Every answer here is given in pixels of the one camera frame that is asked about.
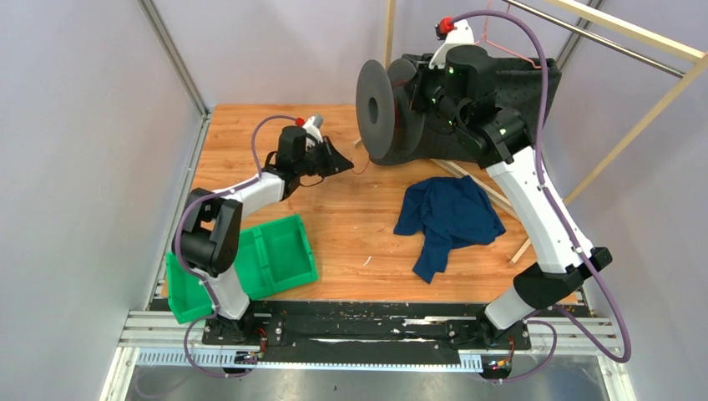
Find pink wire hanger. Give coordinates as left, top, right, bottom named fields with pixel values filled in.
left=474, top=5, right=548, bottom=69

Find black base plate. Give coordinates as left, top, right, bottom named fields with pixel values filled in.
left=202, top=300, right=531, bottom=366

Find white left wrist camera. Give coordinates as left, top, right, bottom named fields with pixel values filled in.
left=302, top=114, right=324, bottom=142

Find metal rack rod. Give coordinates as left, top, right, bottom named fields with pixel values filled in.
left=504, top=0, right=685, bottom=79

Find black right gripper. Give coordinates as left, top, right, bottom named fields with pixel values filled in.
left=403, top=53, right=466, bottom=133

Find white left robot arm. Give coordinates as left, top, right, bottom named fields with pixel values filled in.
left=172, top=125, right=354, bottom=344

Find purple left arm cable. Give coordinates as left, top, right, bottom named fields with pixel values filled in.
left=172, top=114, right=302, bottom=380

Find green plastic divided bin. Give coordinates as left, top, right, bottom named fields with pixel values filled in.
left=165, top=215, right=317, bottom=323

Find wooden clothes rack frame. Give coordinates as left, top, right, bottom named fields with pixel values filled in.
left=353, top=0, right=708, bottom=266

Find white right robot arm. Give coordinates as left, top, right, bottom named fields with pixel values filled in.
left=406, top=45, right=612, bottom=348

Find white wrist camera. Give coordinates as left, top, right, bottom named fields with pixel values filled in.
left=302, top=114, right=324, bottom=142
left=428, top=18, right=475, bottom=69

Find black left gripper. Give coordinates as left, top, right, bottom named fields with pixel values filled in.
left=295, top=136, right=353, bottom=179

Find dark grey cable spool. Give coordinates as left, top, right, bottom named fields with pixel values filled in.
left=355, top=58, right=424, bottom=166

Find navy blue shirt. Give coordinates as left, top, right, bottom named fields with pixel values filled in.
left=393, top=176, right=506, bottom=283

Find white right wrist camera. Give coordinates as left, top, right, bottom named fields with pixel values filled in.
left=428, top=18, right=475, bottom=69

